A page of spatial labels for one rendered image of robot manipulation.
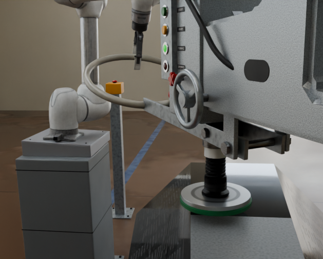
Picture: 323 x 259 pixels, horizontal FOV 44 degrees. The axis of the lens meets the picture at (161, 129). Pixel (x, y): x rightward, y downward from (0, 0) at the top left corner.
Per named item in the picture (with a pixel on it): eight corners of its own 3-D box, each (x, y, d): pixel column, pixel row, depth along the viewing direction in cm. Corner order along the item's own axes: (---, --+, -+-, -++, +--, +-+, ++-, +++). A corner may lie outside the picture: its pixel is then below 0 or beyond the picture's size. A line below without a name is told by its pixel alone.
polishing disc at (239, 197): (167, 201, 120) (167, 198, 120) (200, 180, 137) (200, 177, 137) (233, 217, 108) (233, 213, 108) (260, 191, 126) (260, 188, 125)
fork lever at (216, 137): (296, 152, 101) (297, 133, 100) (231, 162, 94) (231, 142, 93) (179, 107, 163) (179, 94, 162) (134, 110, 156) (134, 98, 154)
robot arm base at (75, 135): (38, 141, 211) (38, 131, 210) (54, 133, 232) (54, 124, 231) (72, 143, 209) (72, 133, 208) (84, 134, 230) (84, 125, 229)
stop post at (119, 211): (134, 208, 338) (129, 80, 314) (130, 219, 318) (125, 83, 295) (111, 208, 339) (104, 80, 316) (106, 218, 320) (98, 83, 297)
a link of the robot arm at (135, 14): (132, 11, 177) (131, 24, 180) (152, 13, 178) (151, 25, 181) (131, 4, 184) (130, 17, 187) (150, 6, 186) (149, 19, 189)
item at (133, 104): (213, 105, 167) (214, 98, 165) (98, 115, 148) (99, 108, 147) (168, 56, 204) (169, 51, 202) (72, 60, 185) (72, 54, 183)
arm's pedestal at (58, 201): (15, 299, 221) (0, 161, 203) (52, 253, 269) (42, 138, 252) (102, 306, 214) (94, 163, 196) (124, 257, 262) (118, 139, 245)
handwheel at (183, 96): (232, 130, 97) (233, 69, 94) (195, 135, 93) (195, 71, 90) (202, 120, 111) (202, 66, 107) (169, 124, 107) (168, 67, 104)
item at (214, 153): (231, 156, 118) (232, 145, 117) (211, 160, 115) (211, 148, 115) (219, 151, 124) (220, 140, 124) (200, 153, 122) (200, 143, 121)
